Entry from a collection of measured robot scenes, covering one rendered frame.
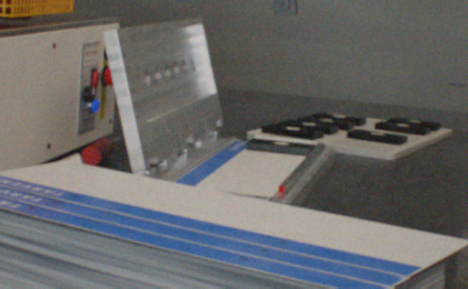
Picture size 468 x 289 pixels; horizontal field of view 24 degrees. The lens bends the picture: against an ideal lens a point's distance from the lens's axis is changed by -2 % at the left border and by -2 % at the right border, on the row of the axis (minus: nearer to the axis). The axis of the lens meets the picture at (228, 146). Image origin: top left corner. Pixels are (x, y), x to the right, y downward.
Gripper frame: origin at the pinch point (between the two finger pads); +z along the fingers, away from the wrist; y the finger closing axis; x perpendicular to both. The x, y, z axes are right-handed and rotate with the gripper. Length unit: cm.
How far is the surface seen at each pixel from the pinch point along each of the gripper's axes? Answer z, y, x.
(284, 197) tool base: 23.5, -30.2, -2.2
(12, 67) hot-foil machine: 3.9, -32.0, 30.0
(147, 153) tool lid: 16.6, -30.7, 14.1
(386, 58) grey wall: 21, 214, 3
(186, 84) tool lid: 10.4, -2.1, 15.7
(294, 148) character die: 21.8, 1.5, 1.4
